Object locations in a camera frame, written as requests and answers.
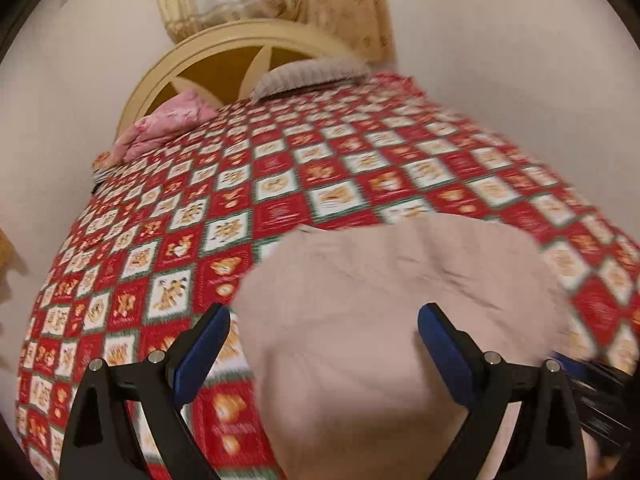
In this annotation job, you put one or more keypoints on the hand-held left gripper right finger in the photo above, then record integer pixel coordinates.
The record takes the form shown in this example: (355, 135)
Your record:
(445, 355)

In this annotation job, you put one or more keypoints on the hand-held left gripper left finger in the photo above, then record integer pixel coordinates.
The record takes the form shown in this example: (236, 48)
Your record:
(202, 360)

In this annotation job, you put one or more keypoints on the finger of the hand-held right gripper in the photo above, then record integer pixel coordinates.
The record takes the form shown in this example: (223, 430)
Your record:
(597, 400)

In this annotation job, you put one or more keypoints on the beige puffy jacket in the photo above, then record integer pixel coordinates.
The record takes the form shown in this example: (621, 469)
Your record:
(360, 310)

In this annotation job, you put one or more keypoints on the yellow cloth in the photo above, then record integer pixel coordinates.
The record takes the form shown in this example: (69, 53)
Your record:
(6, 250)

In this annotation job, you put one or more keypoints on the red bear printed blanket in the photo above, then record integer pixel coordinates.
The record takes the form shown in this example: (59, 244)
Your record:
(325, 160)

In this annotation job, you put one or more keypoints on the pink pillow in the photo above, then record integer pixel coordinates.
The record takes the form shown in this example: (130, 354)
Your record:
(165, 122)

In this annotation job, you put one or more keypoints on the striped grey pillow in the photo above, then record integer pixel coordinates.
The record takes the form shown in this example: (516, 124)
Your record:
(310, 72)

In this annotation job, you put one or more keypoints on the cream arched bed headboard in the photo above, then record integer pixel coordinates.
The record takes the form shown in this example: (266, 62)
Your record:
(225, 35)

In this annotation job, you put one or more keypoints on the beige patterned curtain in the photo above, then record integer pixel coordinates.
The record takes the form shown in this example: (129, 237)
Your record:
(340, 15)

